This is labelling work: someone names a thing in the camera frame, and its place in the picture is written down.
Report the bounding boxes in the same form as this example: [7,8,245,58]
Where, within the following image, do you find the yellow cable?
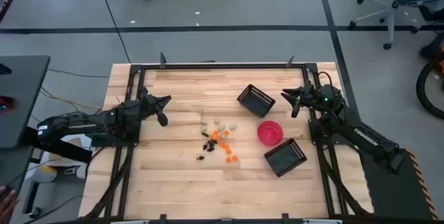
[40,87,103,111]

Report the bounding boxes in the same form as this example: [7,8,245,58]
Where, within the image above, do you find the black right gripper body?
[298,85,321,109]

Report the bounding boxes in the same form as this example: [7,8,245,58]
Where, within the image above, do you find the long black floor cable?
[96,0,132,64]

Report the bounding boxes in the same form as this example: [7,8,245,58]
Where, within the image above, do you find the white box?
[40,133,94,180]

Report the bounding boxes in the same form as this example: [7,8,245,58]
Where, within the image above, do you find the pink plastic bowl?
[257,120,284,147]

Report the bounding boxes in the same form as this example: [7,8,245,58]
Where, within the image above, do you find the dark grey desk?
[0,55,51,148]
[0,146,35,224]

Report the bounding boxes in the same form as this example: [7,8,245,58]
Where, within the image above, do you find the black slotted plastic basket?
[237,84,277,119]
[264,138,308,178]

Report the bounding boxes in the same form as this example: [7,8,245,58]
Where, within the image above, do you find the black hose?
[415,57,444,121]

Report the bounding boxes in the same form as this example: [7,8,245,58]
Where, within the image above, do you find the black metal table frame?
[80,52,375,224]

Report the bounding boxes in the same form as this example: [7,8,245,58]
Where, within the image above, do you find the desk leg with caster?
[21,180,42,220]

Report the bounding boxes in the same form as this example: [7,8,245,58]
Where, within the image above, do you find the thin black cable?
[46,67,111,79]

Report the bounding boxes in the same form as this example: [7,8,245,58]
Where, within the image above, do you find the white yellow container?
[34,164,58,184]

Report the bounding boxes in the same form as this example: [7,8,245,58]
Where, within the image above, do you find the black right camera cable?
[316,71,334,88]

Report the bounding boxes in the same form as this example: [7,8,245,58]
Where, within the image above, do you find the person's hand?
[0,185,21,224]

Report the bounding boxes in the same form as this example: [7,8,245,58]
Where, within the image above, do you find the black platform hazard stripes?
[359,147,441,222]

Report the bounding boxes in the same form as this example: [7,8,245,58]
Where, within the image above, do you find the black flat bar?
[20,126,94,164]

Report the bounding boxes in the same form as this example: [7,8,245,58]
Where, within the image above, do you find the red object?
[0,95,17,114]

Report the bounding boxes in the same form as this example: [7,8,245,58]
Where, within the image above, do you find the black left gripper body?
[138,94,159,118]

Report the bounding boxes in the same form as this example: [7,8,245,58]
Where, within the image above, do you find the black orange machine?
[418,31,444,76]

